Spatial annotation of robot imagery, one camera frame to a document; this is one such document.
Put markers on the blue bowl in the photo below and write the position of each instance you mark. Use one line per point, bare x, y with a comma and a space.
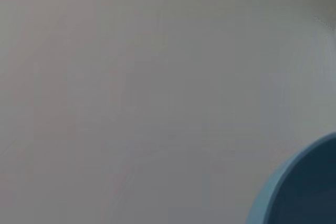
307, 190

